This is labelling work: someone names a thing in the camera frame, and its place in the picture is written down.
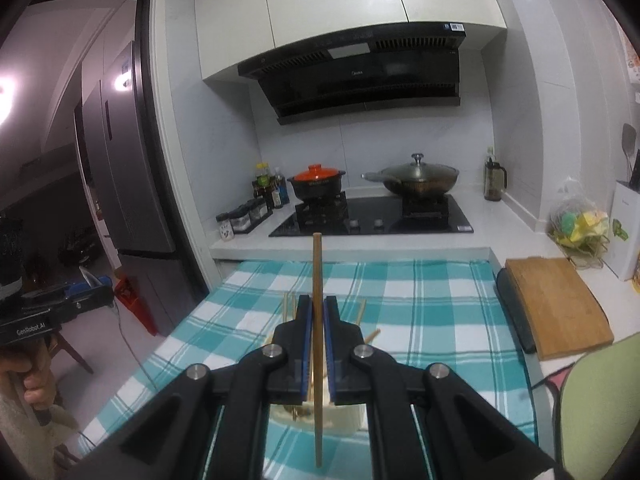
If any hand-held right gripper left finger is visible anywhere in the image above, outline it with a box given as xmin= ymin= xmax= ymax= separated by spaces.
xmin=60 ymin=294 xmax=317 ymax=480

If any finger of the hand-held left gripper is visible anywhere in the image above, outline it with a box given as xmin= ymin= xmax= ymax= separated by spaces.
xmin=70 ymin=276 xmax=115 ymax=313

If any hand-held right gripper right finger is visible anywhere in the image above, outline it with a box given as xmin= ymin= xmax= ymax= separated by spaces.
xmin=322 ymin=294 xmax=576 ymax=480

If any cream utensil holder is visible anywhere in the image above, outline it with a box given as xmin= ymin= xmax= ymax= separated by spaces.
xmin=265 ymin=390 xmax=368 ymax=443

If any person's left forearm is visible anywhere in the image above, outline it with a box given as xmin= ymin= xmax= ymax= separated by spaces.
xmin=0 ymin=387 xmax=81 ymax=480

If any person's left hand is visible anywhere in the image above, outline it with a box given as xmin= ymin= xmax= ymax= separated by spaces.
xmin=0 ymin=342 xmax=53 ymax=426

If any red bag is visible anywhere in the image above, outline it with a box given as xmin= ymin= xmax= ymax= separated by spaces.
xmin=114 ymin=279 xmax=159 ymax=337

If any wooden chair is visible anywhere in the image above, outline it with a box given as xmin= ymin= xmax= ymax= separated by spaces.
xmin=52 ymin=332 xmax=95 ymax=376

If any teal plaid cloth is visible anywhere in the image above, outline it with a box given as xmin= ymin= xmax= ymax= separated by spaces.
xmin=77 ymin=259 xmax=541 ymax=480

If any black gas cooktop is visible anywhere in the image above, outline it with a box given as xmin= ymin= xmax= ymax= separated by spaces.
xmin=268 ymin=194 xmax=474 ymax=237

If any grey refrigerator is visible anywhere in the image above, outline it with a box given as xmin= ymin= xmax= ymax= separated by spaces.
xmin=74 ymin=40 xmax=178 ymax=261

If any black clay pot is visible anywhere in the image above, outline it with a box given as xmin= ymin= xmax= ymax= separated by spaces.
xmin=287 ymin=172 xmax=347 ymax=202

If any dark sauce bottle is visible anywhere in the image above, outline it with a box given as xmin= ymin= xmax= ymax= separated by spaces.
xmin=252 ymin=180 xmax=273 ymax=211

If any blue label bottle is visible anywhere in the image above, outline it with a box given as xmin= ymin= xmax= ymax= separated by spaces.
xmin=272 ymin=167 xmax=290 ymax=207

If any orange pot lid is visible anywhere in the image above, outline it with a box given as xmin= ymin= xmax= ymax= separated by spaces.
xmin=293 ymin=163 xmax=341 ymax=182

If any black wok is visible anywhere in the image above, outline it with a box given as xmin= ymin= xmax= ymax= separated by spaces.
xmin=362 ymin=152 xmax=461 ymax=197

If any black padded mat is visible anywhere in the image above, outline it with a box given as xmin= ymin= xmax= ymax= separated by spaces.
xmin=495 ymin=267 xmax=537 ymax=353

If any glass wok lid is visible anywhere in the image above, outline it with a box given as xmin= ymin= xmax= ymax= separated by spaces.
xmin=376 ymin=153 xmax=458 ymax=181

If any dark glass oil jar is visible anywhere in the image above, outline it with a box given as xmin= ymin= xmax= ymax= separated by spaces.
xmin=484 ymin=146 xmax=508 ymax=202

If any wooden cutting board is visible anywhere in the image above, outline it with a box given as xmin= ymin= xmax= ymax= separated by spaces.
xmin=505 ymin=256 xmax=614 ymax=361

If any black range hood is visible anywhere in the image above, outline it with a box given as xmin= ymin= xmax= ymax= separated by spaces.
xmin=237 ymin=21 xmax=468 ymax=126

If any clear plastic bag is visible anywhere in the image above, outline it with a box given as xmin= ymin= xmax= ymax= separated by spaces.
xmin=549 ymin=177 xmax=611 ymax=261

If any green cutting board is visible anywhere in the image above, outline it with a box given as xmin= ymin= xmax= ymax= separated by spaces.
xmin=552 ymin=332 xmax=640 ymax=480

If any white knife holder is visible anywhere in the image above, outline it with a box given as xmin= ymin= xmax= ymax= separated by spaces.
xmin=607 ymin=180 xmax=640 ymax=281

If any dark spatula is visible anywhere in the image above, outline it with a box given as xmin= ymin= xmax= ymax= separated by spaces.
xmin=621 ymin=123 xmax=639 ymax=186

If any grey cable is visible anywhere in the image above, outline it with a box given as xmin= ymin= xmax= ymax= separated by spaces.
xmin=77 ymin=302 xmax=153 ymax=448

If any gold wire rack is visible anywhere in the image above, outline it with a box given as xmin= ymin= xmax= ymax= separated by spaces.
xmin=550 ymin=230 xmax=609 ymax=271

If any white wall cabinet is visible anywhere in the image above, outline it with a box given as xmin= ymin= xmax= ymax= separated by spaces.
xmin=194 ymin=0 xmax=508 ymax=81

